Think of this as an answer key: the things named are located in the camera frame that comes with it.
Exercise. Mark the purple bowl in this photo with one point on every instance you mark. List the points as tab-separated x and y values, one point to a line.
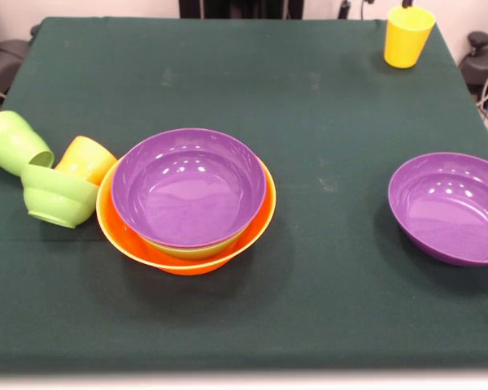
187	191
451	215

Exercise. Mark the grey black machine base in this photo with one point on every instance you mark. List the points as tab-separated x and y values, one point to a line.
4	61
486	65

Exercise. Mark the green cup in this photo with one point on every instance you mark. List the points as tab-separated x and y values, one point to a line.
12	142

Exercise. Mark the large green bowl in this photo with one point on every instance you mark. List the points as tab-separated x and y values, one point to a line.
195	252

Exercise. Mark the yellow cup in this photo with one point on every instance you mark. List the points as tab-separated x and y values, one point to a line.
406	40

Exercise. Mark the large orange bowl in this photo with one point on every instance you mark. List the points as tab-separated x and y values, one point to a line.
122	239

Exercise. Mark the small green bowl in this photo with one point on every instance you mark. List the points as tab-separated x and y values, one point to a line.
61	199

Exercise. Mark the dark green tablecloth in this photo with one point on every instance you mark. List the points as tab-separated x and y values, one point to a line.
244	325

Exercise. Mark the orange cup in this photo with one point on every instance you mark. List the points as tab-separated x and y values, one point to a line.
85	160

